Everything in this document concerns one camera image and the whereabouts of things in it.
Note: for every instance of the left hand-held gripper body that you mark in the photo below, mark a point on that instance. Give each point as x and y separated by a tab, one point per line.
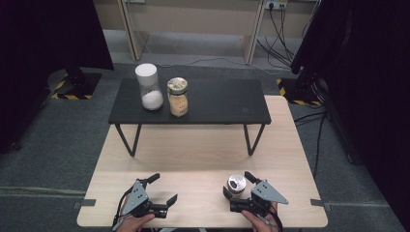
137	198

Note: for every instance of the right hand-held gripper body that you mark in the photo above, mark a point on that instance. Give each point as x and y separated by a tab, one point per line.
266	193

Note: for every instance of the silver-lid jar of brown spice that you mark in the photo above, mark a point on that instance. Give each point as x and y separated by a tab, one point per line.
236	184

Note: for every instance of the black shelf rack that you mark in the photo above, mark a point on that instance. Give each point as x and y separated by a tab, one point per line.
219	101

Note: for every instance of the gold-lid jar of yellow spice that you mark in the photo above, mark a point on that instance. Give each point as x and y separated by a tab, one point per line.
178	100

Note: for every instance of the white-lid jar of white powder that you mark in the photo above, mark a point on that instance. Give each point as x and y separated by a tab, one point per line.
151	93

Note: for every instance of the person's left hand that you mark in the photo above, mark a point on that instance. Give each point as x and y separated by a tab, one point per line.
133	224

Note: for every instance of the person's right hand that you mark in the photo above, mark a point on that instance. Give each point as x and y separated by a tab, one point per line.
257	222

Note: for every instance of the grey tape strip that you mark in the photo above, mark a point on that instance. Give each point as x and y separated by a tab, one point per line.
320	204
85	202

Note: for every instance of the black stand base, striped tape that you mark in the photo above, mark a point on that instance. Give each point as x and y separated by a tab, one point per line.
77	85
299	92

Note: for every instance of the black curtain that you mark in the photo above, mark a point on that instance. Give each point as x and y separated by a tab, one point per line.
45	48
370	80

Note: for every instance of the beige wooden desk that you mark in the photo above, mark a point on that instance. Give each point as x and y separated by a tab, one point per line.
193	16

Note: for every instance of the white wall socket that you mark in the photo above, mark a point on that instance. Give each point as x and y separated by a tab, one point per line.
275	4

